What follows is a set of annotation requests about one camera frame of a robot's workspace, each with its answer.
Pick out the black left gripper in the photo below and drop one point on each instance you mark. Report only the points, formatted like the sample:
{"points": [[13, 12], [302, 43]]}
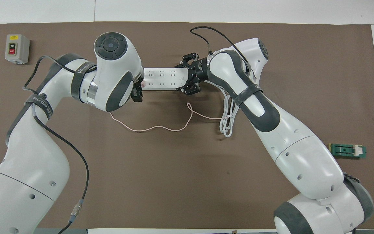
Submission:
{"points": [[135, 96]]}

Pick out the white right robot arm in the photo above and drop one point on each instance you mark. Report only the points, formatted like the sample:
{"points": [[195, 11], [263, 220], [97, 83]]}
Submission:
{"points": [[297, 152]]}

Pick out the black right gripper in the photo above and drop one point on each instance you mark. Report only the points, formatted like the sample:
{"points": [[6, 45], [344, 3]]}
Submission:
{"points": [[200, 71]]}

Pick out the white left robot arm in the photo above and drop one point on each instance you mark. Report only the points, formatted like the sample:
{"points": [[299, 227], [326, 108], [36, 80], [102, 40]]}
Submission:
{"points": [[28, 162]]}

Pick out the grey on-off switch box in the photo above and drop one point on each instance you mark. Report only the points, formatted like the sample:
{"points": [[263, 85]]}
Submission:
{"points": [[17, 48]]}

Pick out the brown table mat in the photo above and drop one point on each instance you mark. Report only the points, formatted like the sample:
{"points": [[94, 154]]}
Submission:
{"points": [[174, 178]]}

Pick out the white power strip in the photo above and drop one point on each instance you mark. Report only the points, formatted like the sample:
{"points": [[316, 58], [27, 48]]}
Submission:
{"points": [[164, 79]]}

